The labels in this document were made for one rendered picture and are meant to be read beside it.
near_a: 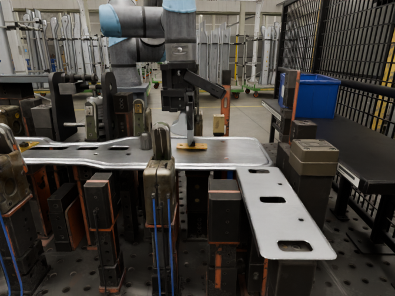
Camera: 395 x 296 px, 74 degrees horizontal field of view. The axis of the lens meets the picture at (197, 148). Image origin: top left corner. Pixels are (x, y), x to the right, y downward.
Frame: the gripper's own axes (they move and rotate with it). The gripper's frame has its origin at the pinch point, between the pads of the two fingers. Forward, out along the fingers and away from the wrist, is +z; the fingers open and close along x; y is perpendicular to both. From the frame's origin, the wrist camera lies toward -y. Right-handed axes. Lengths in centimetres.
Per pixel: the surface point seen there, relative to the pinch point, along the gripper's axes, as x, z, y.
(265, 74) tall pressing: -752, 45, -192
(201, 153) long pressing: 3.9, 2.6, -2.7
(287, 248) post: 37.8, 3.9, -14.7
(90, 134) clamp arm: -11.0, 1.5, 32.6
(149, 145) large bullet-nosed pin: 1.1, 1.3, 11.4
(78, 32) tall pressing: -711, -79, 335
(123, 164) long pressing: 10.8, 2.6, 16.1
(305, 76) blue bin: -53, -11, -49
